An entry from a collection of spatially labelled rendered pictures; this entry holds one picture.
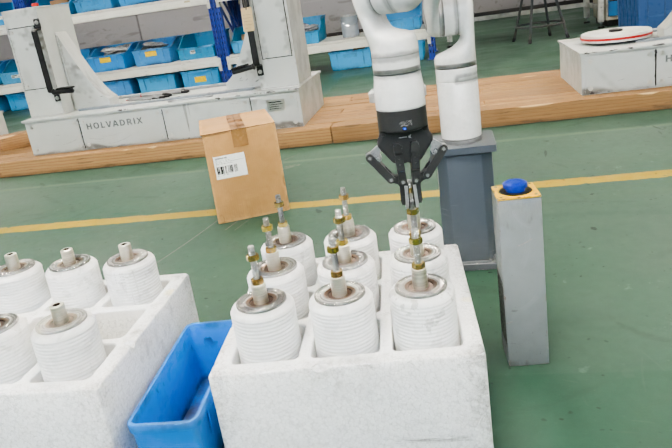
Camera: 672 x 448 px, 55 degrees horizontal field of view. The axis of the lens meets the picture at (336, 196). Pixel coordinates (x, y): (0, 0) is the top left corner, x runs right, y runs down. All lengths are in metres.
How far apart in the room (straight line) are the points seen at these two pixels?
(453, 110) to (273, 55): 1.75
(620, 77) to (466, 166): 1.67
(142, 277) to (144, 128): 2.14
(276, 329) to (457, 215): 0.69
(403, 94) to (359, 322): 0.33
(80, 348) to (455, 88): 0.92
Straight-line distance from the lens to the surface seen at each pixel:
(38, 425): 1.12
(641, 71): 3.09
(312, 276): 1.19
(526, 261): 1.13
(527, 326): 1.18
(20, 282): 1.37
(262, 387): 0.96
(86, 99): 3.65
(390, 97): 0.95
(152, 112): 3.31
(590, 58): 3.03
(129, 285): 1.25
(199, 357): 1.29
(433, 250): 1.06
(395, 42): 0.94
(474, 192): 1.51
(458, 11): 1.45
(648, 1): 5.45
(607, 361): 1.25
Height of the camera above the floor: 0.67
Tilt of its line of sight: 18 degrees down
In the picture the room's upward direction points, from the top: 9 degrees counter-clockwise
